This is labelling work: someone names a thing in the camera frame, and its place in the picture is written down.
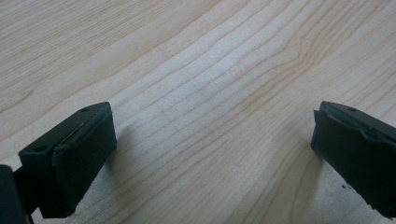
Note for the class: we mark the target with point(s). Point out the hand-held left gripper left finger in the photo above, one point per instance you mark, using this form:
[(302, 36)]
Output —
[(71, 158)]

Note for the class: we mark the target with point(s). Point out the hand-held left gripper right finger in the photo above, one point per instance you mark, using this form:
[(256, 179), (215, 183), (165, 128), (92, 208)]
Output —
[(358, 152)]

